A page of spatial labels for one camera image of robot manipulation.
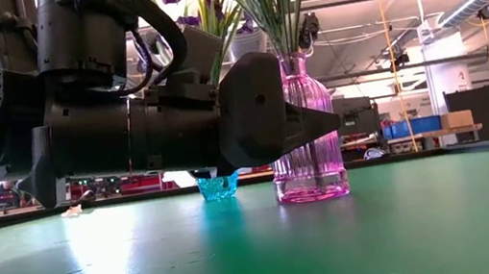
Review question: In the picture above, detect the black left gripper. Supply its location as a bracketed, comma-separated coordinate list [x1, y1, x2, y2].
[206, 40, 347, 173]

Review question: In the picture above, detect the pink ribbed glass vase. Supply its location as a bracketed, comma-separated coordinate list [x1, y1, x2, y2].
[254, 46, 353, 209]

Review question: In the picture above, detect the teal textured glass vase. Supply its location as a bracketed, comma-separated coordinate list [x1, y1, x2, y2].
[195, 168, 244, 204]

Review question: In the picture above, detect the black desktop monitor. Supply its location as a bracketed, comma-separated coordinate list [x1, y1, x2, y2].
[330, 92, 386, 154]

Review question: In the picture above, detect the blue storage bin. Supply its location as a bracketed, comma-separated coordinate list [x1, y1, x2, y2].
[381, 113, 444, 141]

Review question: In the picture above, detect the wooden workbench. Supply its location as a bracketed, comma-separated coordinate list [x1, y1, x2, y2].
[385, 122, 487, 157]

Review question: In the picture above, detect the white round column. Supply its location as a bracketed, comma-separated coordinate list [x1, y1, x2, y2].
[418, 31, 476, 119]

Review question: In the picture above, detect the cardboard box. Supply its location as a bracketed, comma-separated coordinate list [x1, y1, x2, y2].
[439, 108, 476, 131]

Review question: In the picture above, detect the green table mat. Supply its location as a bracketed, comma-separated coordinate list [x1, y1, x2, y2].
[0, 138, 489, 274]

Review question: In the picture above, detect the black panel board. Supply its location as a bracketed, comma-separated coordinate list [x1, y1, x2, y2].
[442, 84, 489, 144]

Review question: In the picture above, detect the red storage rack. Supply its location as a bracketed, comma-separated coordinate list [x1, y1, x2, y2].
[116, 167, 180, 197]

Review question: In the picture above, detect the background robot with green lights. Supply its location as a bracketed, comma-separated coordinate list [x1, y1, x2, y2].
[67, 173, 122, 204]

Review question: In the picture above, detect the white fallen petal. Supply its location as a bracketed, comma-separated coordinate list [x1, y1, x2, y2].
[59, 203, 86, 220]

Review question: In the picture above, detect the person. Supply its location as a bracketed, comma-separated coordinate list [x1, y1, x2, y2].
[0, 177, 26, 212]

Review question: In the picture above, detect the yellow hanging rope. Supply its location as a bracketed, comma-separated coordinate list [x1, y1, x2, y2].
[372, 0, 419, 155]

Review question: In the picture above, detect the wide silver ventilation duct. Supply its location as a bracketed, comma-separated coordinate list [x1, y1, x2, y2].
[227, 25, 271, 61]

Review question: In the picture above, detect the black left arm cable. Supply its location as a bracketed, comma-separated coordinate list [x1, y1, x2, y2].
[73, 0, 195, 102]

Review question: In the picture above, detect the black ceiling cable reel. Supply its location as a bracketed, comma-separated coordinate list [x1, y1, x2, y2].
[476, 1, 489, 22]

